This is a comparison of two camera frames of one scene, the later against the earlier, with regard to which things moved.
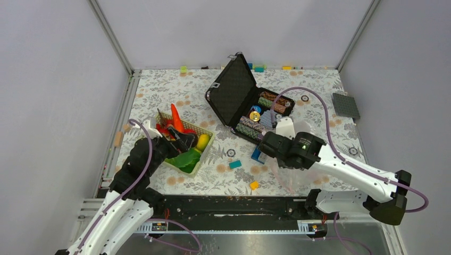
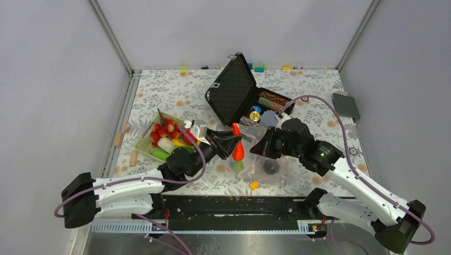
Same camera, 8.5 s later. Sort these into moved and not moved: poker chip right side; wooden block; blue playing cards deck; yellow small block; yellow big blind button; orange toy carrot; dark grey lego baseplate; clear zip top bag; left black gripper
Moved: orange toy carrot; left black gripper; clear zip top bag
Not moved: blue playing cards deck; yellow small block; yellow big blind button; dark grey lego baseplate; wooden block; poker chip right side
